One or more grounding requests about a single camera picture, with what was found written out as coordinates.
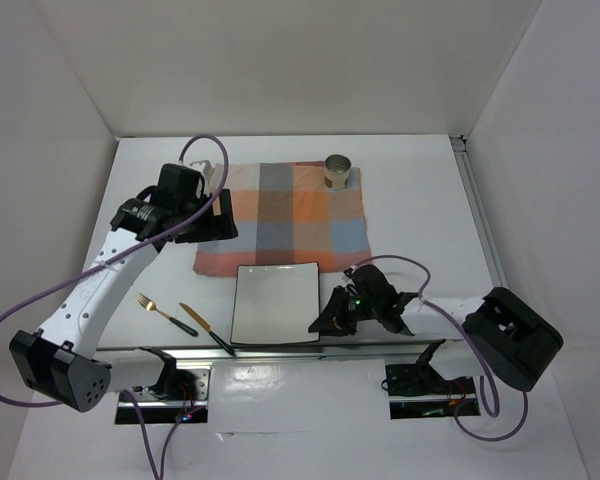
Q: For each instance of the gold knife green handle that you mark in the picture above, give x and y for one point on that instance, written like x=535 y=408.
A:
x=207 y=327

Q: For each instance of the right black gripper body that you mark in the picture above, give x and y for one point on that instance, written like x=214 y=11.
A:
x=362 y=309

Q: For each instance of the metal cup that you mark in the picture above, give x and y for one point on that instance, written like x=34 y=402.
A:
x=337 y=169

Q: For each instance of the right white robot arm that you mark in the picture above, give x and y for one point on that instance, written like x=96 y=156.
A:
x=498 y=329

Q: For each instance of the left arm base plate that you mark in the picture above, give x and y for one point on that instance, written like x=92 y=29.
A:
x=188 y=401

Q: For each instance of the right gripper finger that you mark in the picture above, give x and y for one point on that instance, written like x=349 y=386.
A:
x=335 y=329
x=334 y=310

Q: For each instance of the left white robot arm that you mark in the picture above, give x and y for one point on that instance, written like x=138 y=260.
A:
x=189 y=204

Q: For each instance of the checkered orange blue cloth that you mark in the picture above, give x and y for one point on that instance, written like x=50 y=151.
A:
x=285 y=214

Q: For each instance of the aluminium rail front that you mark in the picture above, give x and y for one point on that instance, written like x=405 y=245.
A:
x=300 y=350

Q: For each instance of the aluminium rail right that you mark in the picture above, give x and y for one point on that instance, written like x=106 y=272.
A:
x=477 y=206

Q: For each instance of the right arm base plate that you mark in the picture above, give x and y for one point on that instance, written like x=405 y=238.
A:
x=416 y=391

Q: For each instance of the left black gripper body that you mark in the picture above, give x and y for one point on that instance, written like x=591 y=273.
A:
x=196 y=232

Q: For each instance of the square white plate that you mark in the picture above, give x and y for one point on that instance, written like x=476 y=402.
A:
x=275 y=305

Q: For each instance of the aluminium rail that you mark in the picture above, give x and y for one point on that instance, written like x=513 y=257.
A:
x=300 y=350
x=477 y=206

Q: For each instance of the gold fork green handle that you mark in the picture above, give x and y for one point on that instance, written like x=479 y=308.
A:
x=151 y=306

